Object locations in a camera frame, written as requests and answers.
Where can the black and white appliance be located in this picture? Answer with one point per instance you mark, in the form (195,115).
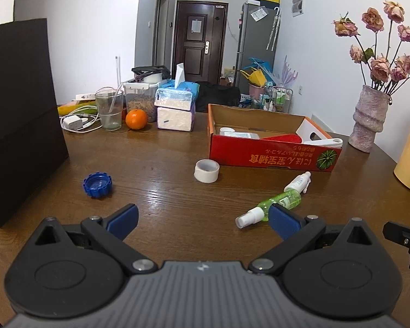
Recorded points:
(150,69)

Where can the pink bucket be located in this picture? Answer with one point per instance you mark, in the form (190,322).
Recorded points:
(256,90)

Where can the clear food container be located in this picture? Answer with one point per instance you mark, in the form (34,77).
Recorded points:
(140,104)

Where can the yellow plastic item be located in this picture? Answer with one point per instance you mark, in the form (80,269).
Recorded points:
(256,77)

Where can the yellow packet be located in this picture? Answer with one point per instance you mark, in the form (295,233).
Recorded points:
(68,108)

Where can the blue bottle cap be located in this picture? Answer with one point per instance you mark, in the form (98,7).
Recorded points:
(90,188)

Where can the white tissue pack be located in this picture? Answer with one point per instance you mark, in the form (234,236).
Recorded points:
(174,119)

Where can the grey refrigerator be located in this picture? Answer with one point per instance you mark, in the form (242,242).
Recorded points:
(252,41)

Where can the small white box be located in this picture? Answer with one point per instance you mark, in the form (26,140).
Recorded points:
(86,96)

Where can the blue plastic item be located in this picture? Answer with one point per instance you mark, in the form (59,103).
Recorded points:
(259,63)

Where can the clear glass cup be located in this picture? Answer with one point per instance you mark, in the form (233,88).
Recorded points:
(109,119)

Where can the orange tangerine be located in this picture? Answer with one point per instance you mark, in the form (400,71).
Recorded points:
(136,119)

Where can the blue tissue pack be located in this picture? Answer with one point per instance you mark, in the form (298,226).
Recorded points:
(177,97)

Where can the black paper bag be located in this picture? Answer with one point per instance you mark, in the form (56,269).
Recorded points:
(20,126)

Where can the black duffel bag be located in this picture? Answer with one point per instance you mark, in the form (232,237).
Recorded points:
(218,94)

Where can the white trolley with bottles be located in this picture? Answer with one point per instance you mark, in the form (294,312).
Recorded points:
(280,97)

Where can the white rod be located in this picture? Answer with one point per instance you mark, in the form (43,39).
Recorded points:
(117,71)

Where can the red cardboard box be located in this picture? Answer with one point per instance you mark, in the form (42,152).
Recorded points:
(259,159)

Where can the dark brown entrance door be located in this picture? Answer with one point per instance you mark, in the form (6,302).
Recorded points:
(194,58)

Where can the paper note on refrigerator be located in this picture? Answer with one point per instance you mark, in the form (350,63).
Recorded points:
(259,13)

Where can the white paper on door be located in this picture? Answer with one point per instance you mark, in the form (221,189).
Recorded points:
(196,24)

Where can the white tape roll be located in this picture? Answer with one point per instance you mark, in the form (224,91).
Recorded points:
(205,176)

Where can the white spray bottle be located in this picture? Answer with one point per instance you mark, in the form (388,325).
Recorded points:
(295,182)

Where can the pink textured vase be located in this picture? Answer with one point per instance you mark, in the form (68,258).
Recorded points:
(369,119)

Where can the green spray bottle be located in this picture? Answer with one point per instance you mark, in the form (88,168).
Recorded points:
(287,198)

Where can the purple dried grass bunch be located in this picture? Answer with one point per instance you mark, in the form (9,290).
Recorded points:
(287,75)

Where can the red and white lint brush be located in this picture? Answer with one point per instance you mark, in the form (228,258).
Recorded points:
(323,142)

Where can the side room door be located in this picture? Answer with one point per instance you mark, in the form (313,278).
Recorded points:
(161,27)

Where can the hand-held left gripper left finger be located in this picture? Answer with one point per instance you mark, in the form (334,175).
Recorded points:
(123,221)

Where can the dried pink roses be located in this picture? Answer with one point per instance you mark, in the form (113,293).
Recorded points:
(372,18)

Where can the white folded umbrella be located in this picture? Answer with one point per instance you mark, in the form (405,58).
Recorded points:
(274,27)

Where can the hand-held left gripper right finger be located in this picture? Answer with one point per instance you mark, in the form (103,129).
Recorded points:
(285,221)

